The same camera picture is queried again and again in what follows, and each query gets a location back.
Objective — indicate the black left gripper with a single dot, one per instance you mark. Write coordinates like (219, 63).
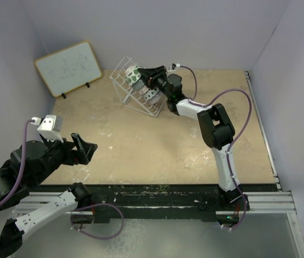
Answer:
(85, 149)

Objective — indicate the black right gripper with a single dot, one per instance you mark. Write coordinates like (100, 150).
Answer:
(152, 76)

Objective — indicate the grey bowl red rim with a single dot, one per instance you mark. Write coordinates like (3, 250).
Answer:
(137, 85)

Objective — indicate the maroon lattice pattern bowl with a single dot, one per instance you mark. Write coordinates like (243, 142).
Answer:
(143, 90)

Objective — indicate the blue floral pattern bowl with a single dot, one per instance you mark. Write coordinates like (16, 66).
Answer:
(150, 94)

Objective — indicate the green leaf pattern bowl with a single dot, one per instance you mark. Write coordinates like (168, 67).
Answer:
(132, 74)

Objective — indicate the white wire dish rack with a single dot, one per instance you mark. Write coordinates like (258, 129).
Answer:
(132, 91)

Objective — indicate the purple striped bowl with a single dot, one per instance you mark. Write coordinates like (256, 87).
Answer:
(155, 99)

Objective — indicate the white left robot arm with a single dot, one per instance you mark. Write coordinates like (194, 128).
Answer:
(27, 167)

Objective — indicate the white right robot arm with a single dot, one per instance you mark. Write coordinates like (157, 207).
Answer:
(216, 128)

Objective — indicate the yellow framed whiteboard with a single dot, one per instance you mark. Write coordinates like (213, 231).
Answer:
(68, 69)

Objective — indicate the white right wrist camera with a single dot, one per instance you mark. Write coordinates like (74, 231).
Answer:
(174, 66)

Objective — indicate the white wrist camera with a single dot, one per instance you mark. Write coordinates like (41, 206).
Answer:
(174, 66)
(49, 127)

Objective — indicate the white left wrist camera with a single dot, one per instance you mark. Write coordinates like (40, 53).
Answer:
(49, 127)

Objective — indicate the black table front rail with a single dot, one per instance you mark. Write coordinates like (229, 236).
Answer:
(159, 201)

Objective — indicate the aluminium side rail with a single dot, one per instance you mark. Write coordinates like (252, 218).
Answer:
(271, 160)

